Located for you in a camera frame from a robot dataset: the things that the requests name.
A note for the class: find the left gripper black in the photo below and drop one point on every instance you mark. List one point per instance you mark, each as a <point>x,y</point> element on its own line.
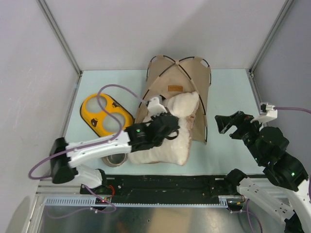
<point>153,118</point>

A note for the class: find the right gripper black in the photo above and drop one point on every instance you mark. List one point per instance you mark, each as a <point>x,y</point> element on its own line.
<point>238,119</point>

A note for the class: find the cream plush cushion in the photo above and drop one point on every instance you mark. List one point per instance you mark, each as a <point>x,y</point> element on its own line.
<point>176,149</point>

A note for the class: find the stainless steel pet bowl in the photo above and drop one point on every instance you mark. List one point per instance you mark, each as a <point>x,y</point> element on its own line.
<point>115,160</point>

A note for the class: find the beige fabric pet tent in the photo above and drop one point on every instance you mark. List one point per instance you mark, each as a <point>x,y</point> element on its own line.
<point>183,84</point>

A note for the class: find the yellow pet bowl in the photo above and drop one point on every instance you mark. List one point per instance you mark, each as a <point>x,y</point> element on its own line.
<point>98,115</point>

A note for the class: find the black tent pole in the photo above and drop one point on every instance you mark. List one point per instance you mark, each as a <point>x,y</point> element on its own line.
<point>192,80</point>
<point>170,72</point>

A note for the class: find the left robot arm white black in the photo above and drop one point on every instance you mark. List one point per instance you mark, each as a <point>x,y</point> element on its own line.
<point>68,160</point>

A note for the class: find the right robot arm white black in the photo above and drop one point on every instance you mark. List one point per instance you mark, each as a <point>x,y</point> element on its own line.
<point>268,147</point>

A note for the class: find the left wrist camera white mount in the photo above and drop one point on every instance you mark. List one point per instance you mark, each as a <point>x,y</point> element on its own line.
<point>155,106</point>

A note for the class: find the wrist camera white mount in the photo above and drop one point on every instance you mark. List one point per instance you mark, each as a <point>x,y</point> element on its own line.
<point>155,106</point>
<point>267,113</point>

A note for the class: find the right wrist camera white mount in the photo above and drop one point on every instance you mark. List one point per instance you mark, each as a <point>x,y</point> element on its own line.
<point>267,113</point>

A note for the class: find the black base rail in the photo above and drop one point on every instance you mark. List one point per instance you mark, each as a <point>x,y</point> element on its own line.
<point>170,189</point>

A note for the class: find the white slotted cable duct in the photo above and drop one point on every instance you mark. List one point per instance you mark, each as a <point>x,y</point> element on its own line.
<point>96,202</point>

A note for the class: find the right aluminium frame post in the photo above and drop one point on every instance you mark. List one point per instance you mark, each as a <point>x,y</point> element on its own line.
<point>285,9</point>

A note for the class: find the aluminium frame post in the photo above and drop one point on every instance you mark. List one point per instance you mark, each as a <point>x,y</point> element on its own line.
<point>59,35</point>
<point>285,9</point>

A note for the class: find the left aluminium frame post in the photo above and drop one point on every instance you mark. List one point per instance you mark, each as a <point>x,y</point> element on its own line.
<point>59,35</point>

